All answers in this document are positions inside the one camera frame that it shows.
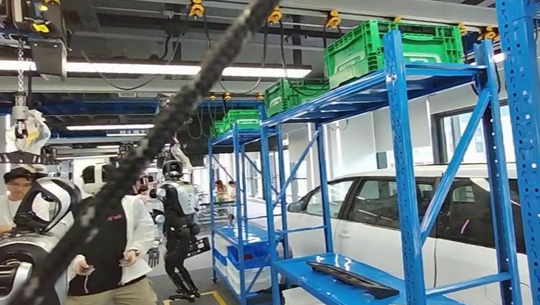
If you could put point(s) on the silver black humanoid robot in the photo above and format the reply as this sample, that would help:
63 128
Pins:
179 210
2 265

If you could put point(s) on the green plastic crate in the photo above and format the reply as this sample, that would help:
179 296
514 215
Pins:
217 129
363 54
244 120
290 97

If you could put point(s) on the blue storage bin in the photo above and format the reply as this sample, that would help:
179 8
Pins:
249 260

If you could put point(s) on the white car body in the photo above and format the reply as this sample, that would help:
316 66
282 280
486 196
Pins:
467 256

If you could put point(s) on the dark humanoid robot hand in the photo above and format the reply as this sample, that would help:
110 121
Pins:
153 257

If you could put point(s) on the long ceiling light strip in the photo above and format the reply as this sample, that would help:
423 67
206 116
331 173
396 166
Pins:
102 68
106 127

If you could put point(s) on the black spreader bar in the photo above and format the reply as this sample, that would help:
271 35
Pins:
9 159

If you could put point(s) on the white VR headset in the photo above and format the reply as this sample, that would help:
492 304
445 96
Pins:
92 180

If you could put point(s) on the black plastic car part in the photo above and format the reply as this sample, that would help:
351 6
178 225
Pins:
355 278
199 246

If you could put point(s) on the white cloth bundle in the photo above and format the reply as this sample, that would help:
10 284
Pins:
38 134

